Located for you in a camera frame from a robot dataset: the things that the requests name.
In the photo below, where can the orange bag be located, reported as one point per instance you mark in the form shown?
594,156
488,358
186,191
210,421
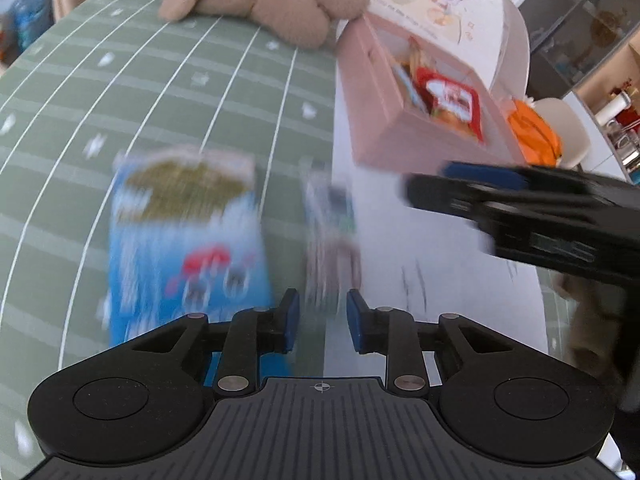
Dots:
535,130

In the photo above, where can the metal kitchen rack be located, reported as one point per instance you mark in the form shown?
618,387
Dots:
622,135

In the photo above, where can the blue water jug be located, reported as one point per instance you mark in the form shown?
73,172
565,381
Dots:
30,15

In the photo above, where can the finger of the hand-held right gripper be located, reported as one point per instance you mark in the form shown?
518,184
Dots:
485,175
440,192

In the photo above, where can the glass door cabinet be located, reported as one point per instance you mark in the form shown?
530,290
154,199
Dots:
585,20

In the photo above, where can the pink cardboard box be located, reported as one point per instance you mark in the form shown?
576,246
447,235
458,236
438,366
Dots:
375,110

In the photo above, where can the light blue snack packet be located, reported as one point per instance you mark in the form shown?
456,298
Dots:
407,87

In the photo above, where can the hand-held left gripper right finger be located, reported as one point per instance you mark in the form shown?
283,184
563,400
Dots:
356,321

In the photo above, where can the pink box lid cartoon print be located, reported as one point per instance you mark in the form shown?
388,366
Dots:
465,10

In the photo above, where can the orange snack packet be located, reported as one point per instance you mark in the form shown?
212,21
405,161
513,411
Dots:
417,57

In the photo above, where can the person's right hand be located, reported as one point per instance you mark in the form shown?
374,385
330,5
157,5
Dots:
595,325

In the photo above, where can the clear plastic snack packet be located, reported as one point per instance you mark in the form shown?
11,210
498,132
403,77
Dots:
330,230

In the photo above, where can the blue snack box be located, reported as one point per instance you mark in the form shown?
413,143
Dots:
190,250

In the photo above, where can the red snack packet white label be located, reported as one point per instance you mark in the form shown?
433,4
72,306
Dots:
450,95

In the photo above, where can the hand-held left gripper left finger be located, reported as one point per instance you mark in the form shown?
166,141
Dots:
292,321

